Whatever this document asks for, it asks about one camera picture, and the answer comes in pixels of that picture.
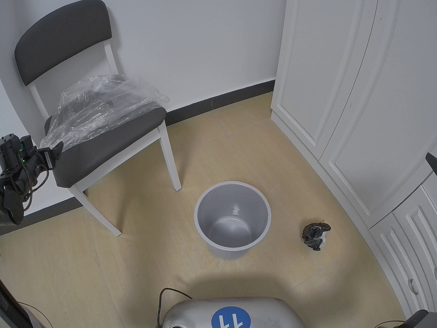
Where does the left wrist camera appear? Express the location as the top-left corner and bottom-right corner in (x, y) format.
(19, 135), (35, 155)

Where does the black cable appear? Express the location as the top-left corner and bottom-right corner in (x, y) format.
(156, 287), (193, 328)

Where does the clear plastic bag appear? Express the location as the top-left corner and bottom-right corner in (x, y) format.
(40, 74), (170, 151)

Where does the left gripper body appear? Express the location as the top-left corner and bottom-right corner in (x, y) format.
(20, 147), (53, 178)

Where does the white wardrobe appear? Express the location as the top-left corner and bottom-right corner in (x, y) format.
(270, 0), (437, 324)

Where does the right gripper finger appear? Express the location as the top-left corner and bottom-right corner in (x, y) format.
(425, 152), (437, 178)

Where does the dark grey white chair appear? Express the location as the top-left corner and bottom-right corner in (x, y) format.
(14, 0), (182, 236)

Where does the crumpled black plastic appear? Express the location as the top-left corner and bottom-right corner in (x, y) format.
(302, 221), (332, 252)

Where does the pale grey trash bin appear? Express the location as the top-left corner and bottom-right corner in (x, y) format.
(194, 181), (272, 260)

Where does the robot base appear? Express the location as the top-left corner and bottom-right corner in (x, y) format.
(164, 297), (308, 328)

